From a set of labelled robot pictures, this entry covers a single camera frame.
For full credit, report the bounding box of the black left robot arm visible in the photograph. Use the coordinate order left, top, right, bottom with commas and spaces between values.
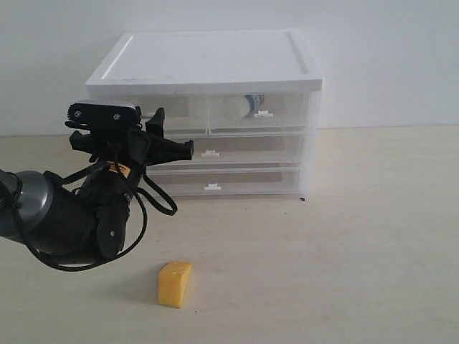
1, 100, 194, 272

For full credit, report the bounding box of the wide clear drawer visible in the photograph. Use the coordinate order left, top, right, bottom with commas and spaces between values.
152, 135, 308, 169
148, 169, 303, 196

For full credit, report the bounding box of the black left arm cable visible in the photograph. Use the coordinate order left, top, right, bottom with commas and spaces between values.
10, 157, 179, 272

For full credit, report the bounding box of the middle wide clear drawer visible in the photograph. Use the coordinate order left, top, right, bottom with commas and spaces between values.
152, 135, 308, 169

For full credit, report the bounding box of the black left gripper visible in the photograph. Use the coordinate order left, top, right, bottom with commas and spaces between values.
70, 107, 194, 260

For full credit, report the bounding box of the blue white cylindrical bottle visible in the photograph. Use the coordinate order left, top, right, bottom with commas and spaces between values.
223, 94, 265, 120

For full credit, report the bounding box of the yellow cheese wedge block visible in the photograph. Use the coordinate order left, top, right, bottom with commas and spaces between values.
157, 261, 193, 308

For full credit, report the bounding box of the white plastic drawer cabinet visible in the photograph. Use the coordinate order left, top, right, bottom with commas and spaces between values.
85, 29, 323, 199

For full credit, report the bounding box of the bottom wide clear drawer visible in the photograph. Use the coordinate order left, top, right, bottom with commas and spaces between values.
148, 169, 303, 196

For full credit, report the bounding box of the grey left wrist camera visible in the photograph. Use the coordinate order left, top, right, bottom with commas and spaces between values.
65, 100, 141, 133

